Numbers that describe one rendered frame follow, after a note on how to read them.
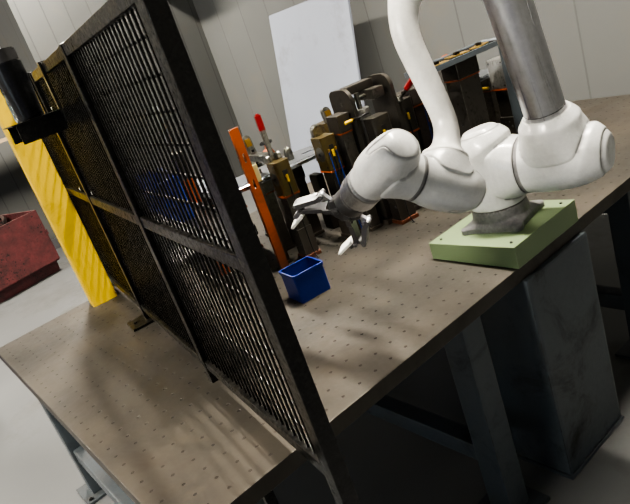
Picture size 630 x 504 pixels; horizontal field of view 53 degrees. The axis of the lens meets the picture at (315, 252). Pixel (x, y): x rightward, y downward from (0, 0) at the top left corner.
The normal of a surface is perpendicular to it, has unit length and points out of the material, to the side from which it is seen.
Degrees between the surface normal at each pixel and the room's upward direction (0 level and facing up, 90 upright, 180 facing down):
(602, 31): 90
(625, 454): 0
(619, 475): 0
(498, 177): 92
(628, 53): 90
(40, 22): 90
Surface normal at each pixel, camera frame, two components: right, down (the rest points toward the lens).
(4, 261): 0.76, -0.03
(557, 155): -0.41, 0.54
